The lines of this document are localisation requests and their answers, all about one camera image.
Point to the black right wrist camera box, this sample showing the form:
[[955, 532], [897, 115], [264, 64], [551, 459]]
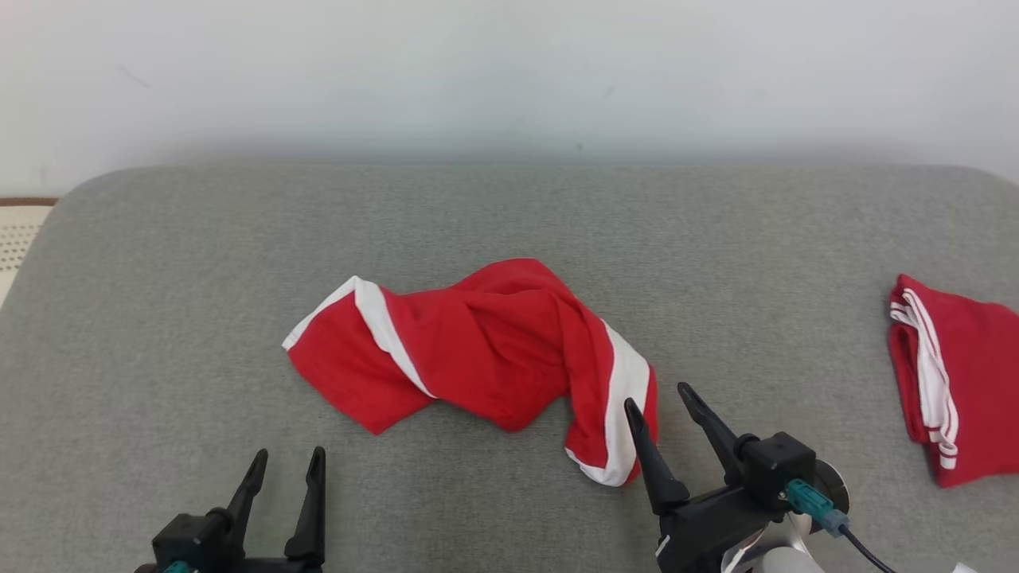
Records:
[[776, 465]]

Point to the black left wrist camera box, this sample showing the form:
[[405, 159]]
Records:
[[191, 541]]

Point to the dark wall baseboard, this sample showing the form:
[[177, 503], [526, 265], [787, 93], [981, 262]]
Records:
[[28, 201]]

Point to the teal left camera connector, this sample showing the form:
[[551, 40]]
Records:
[[177, 567]]

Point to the red white shorts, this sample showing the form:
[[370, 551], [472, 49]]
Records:
[[493, 342]]

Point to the red white basketball jersey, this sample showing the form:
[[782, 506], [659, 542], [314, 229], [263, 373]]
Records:
[[979, 374]]

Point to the teal camera connector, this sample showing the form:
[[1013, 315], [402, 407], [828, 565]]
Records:
[[177, 567], [812, 503]]

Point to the cream perforated floor mat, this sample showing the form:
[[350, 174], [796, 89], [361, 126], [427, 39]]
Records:
[[17, 239]]

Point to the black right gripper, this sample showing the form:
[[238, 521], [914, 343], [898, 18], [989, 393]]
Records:
[[708, 529]]

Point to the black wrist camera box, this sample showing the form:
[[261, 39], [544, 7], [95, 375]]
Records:
[[191, 541], [776, 465]]

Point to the teal right camera connector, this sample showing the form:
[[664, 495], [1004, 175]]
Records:
[[812, 503]]

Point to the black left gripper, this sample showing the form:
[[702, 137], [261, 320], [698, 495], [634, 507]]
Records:
[[279, 566]]

